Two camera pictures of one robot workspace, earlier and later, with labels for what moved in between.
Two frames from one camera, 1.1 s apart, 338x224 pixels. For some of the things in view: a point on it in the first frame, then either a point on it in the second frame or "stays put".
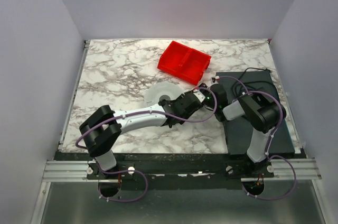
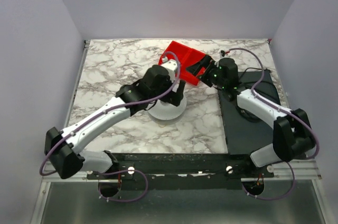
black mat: (239, 131) stays put
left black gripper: (198, 88) -> (178, 93)
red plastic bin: (184, 62) stays put
